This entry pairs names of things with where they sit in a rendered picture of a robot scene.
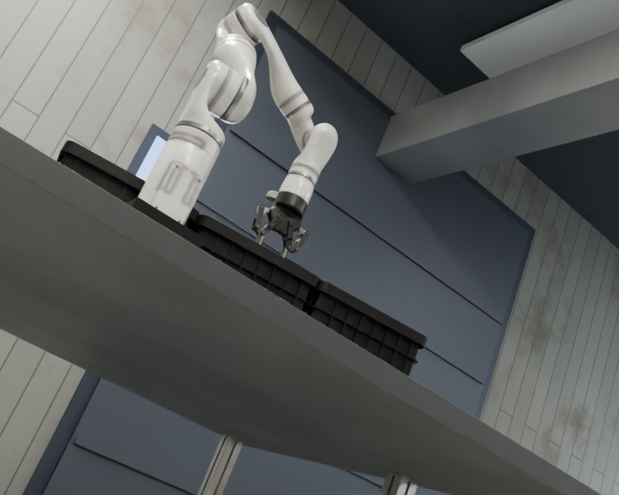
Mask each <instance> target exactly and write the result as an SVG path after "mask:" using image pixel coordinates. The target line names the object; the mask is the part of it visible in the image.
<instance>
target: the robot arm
mask: <svg viewBox="0 0 619 495"><path fill-rule="evenodd" d="M260 42H261V43H262V45H263V47H264V49H265V52H266V55H267V59H268V65H269V77H270V89H271V94H272V97H273V99H274V101H275V103H276V105H277V106H278V107H279V109H280V111H281V112H282V114H283V115H284V117H285V118H286V119H287V121H288V122H289V125H290V128H291V131H292V134H293V136H294V139H295V141H296V144H297V146H298V148H299V150H300V151H301V152H302V153H301V154H300V155H299V156H298V157H297V158H296V159H295V161H294V162H293V164H292V166H291V168H290V171H289V173H288V175H287V177H286V179H285V180H284V182H283V184H282V186H281V188H280V190H279V192H275V191H270V192H268V193H267V195H266V199H267V200H269V201H270V202H272V203H273V205H272V207H271V208H267V207H265V206H264V205H263V204H261V205H260V206H258V207H257V208H256V210H255V214H254V218H253V224H252V230H253V231H255V232H256V238H255V242H256V243H258V244H260V245H262V242H263V240H264V238H265V236H264V235H265V234H266V233H268V232H269V231H270V230H272V231H274V232H277V233H278V234H279V235H281V236H282V242H283V249H282V250H281V252H280V254H279V255H281V256H282V257H284V258H286V259H287V256H288V254H289V252H291V253H294V252H297V251H299V250H300V248H301V247H302V245H303V244H304V242H305V241H306V239H307V238H308V237H309V235H310V231H305V230H304V229H303V228H302V227H301V221H302V219H303V216H304V214H305V212H306V209H307V207H308V205H309V202H310V199H311V196H312V192H313V189H314V187H315V184H316V182H317V180H318V177H319V174H320V172H321V170H322V169H323V168H324V166H325V165H326V163H327V162H328V160H329V159H330V157H331V155H332V154H333V152H334V150H335V148H336V146H337V142H338V135H337V132H336V130H335V129H334V128H333V127H332V126H331V125H329V124H325V123H323V124H318V125H316V126H314V125H313V123H312V120H311V115H312V113H313V107H312V105H311V103H310V102H309V100H308V98H307V97H306V95H305V94H304V92H303V90H302V89H301V87H300V86H299V84H298V83H297V81H296V79H295V78H294V76H293V74H292V72H291V70H290V68H289V66H288V64H287V62H286V60H285V58H284V56H283V54H282V52H281V50H280V48H279V46H278V44H277V42H276V40H275V38H274V36H273V34H272V32H271V31H270V29H269V27H268V25H267V23H266V21H265V20H264V17H263V16H262V15H261V14H260V12H259V11H258V9H256V8H255V7H254V6H253V5H252V4H250V3H245V4H243V5H242V6H240V7H239V8H237V9H236V10H235V11H233V12H232V13H231V14H229V15H228V16H227V17H225V18H224V19H223V20H222V21H221V22H220V23H219V24H218V26H217V28H216V46H215V48H214V51H213V55H212V59H211V62H210V63H208V64H207V65H206V66H205V68H204V69H203V71H201V74H200V76H199V78H198V80H197V82H196V85H195V86H194V88H193V92H192V94H191V96H190V99H189V101H188V103H187V105H186V107H185V109H184V111H183V113H182V115H181V117H180V119H179V120H178V122H177V124H176V126H175V128H174V130H173V131H172V133H171V135H170V137H169V138H168V140H167V142H166V144H165V145H164V147H163V149H162V151H161V153H160V155H159V157H158V159H157V161H156V163H155V165H154V166H153V168H152V170H151V172H150V174H149V176H148V178H147V180H146V182H145V184H144V185H143V187H142V189H141V192H140V194H139V196H138V197H139V198H141V199H143V200H144V201H146V202H147V203H149V204H150V205H152V206H154V207H155V208H157V209H158V210H160V211H162V212H163V213H165V214H167V215H168V216H170V217H171V218H173V219H175V220H176V221H178V222H179V223H181V224H183V225H185V223H186V221H187V219H188V217H189V215H190V213H191V211H192V209H193V207H194V205H195V203H196V201H197V198H198V195H199V193H200V191H201V189H202V187H203V185H204V183H205V181H206V179H207V177H208V175H209V173H210V171H211V169H212V167H213V165H214V163H215V161H216V159H217V157H218V155H219V153H220V151H221V149H222V147H223V145H224V142H225V137H224V134H223V132H222V130H221V129H220V127H219V126H218V125H217V124H216V122H215V121H214V120H213V118H212V117H211V115H210V114H212V115H213V116H215V117H217V118H219V119H220V120H222V121H224V122H226V123H229V124H237V123H239V122H241V121H242V120H243V119H244V118H246V116H247V115H248V114H249V112H250V111H251V110H252V107H253V102H254V99H255V93H256V85H255V79H254V70H255V64H256V52H255V49H254V47H255V46H256V45H257V44H259V43H260ZM266 213H267V217H268V222H269V223H268V224H267V225H265V226H264V227H263V228H262V229H261V228H260V224H261V220H262V216H264V215H265V214H266ZM296 231H298V233H299V234H298V239H297V241H296V242H295V244H294V245H293V246H292V240H293V233H294V232H296Z"/></svg>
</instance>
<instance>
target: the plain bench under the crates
mask: <svg viewBox="0 0 619 495"><path fill-rule="evenodd" d="M0 329H1V330H4V331H6V332H8V333H10V334H12V335H14V336H16V337H18V338H20V339H22V340H24V341H26V342H28V343H30V344H33V345H35V346H37V347H39V348H41V349H43V350H45V351H47V352H48V353H50V354H52V355H54V356H56V357H58V358H62V359H64V360H66V361H68V362H70V363H72V364H74V365H76V366H78V367H80V368H82V369H84V370H87V371H89V372H91V373H93V374H95V375H97V376H99V377H101V378H103V379H105V380H107V381H109V382H111V383H113V384H116V385H118V386H120V387H122V388H124V389H126V390H128V391H130V392H132V393H134V394H136V395H138V396H140V397H143V398H145V399H147V400H149V401H151V402H153V403H155V404H157V405H158V406H160V407H162V408H164V409H166V410H168V411H171V412H173V413H176V414H178V415H180V416H182V417H184V418H186V419H188V420H190V421H192V422H194V423H197V424H199V425H201V426H203V427H205V428H207V429H209V430H211V431H213V432H215V433H217V434H219V435H221V436H222V437H221V440H220V442H219V445H218V447H217V449H216V452H215V454H214V456H213V459H212V461H211V463H210V466H209V468H208V470H207V473H206V475H205V477H204V480H203V482H202V484H201V487H200V489H199V492H198V494H197V495H222V493H223V491H224V488H225V486H226V483H227V481H228V479H229V476H230V474H231V471H232V469H233V466H234V464H235V462H236V460H237V458H238V455H239V453H240V451H241V448H242V446H243V445H244V446H249V447H253V448H257V449H260V450H265V451H269V452H273V453H277V454H281V455H286V456H290V457H294V458H298V459H303V460H307V461H311V462H315V463H320V464H324V465H328V466H332V467H336V468H343V469H347V470H351V471H356V472H360V473H364V474H368V475H373V476H377V477H381V478H385V481H384V484H383V486H382V489H381V492H380V495H415V493H416V490H417V487H422V488H427V489H431V490H435V491H439V492H443V493H448V494H452V495H601V494H599V493H598V492H596V491H595V490H593V489H591V488H590V487H588V486H586V485H585V484H583V483H582V482H581V481H579V480H578V479H576V478H574V477H573V476H571V475H569V474H568V473H566V472H565V471H563V470H561V469H560V468H558V467H556V466H554V465H553V464H551V463H549V462H548V461H546V460H544V459H543V458H541V457H539V456H538V455H536V454H535V453H533V452H531V451H530V450H528V449H526V448H525V447H523V446H521V445H520V444H518V443H517V442H515V441H513V440H512V439H510V438H508V437H507V436H505V435H504V434H502V433H500V432H499V431H497V430H495V429H494V428H492V427H490V426H489V425H487V424H486V423H484V422H482V421H481V420H479V419H477V418H476V417H474V416H473V415H471V414H469V413H468V412H465V411H464V410H462V409H460V408H459V407H457V406H456V405H454V404H452V403H451V402H449V401H447V400H446V399H444V398H443V397H441V396H439V395H438V394H436V393H434V392H433V391H431V390H429V389H428V388H426V387H425V386H423V385H422V384H421V383H419V382H417V381H416V380H414V379H413V378H411V377H409V376H408V375H406V374H404V373H403V372H401V371H399V370H398V369H396V368H395V367H393V366H391V365H390V364H388V363H386V362H385V361H383V360H382V359H380V358H378V357H376V356H374V355H373V354H371V353H369V352H368V351H366V350H365V349H363V348H361V347H360V346H358V345H356V344H355V343H353V342H352V341H350V340H348V339H347V338H345V337H343V336H342V335H340V334H338V333H337V332H335V331H334V330H332V329H330V328H329V327H327V326H325V325H324V324H322V323H321V322H319V321H317V320H316V319H314V318H312V317H311V316H309V315H307V314H306V313H304V312H303V311H301V310H299V309H298V308H296V307H294V306H293V305H291V304H290V303H288V302H286V301H284V300H282V299H281V298H279V297H277V296H276V295H274V294H273V293H271V292H269V291H268V290H266V289H264V288H263V287H261V286H260V285H259V284H257V283H256V282H254V281H252V280H251V279H249V278H247V277H246V276H244V275H243V274H241V273H239V272H238V271H236V270H234V269H233V268H231V267H229V266H228V265H226V264H225V263H223V262H221V261H220V260H218V259H216V258H215V257H213V256H212V255H210V254H208V253H207V252H205V251H203V250H202V249H200V248H198V247H196V246H195V245H193V244H191V243H190V242H188V241H186V240H185V239H183V238H182V237H180V236H178V235H177V234H175V233H173V232H172V231H170V230H168V229H167V228H165V227H164V226H162V225H160V224H159V223H157V222H155V221H154V220H152V219H151V218H149V217H147V216H146V215H144V214H142V213H141V212H139V211H137V210H136V209H134V208H133V207H131V206H130V205H129V204H127V203H125V202H124V201H122V200H121V199H119V198H117V197H116V196H114V195H112V194H111V193H109V192H107V191H105V190H104V189H102V188H100V187H99V186H97V185H95V184H94V183H92V182H91V181H89V180H87V179H86V178H84V177H82V176H81V175H79V174H77V173H76V172H74V171H73V170H71V169H69V168H68V167H66V166H64V165H63V164H61V163H60V162H58V161H56V160H55V159H53V158H51V157H50V156H48V155H46V154H45V153H43V152H42V151H40V150H38V149H37V148H35V147H33V146H32V145H30V144H28V143H27V142H25V141H24V140H22V139H20V138H19V137H16V136H15V135H13V134H12V133H10V132H8V131H7V130H5V129H3V128H2V127H0Z"/></svg>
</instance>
